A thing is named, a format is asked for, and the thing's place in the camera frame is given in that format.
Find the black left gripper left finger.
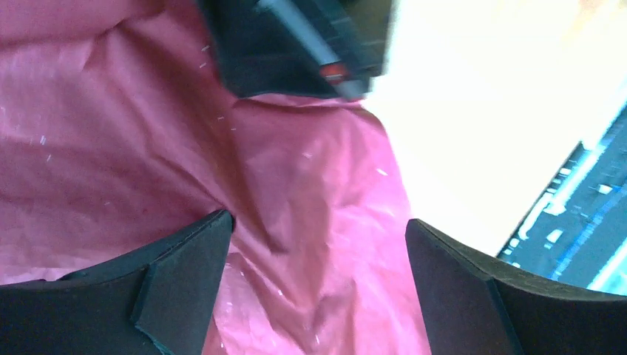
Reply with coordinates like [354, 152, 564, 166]
[1, 210, 234, 354]

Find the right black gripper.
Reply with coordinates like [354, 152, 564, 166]
[197, 0, 392, 101]

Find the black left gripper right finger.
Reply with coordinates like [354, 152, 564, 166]
[405, 219, 626, 355]

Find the maroon wrapping paper sheet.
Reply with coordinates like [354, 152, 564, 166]
[1, 1, 430, 354]

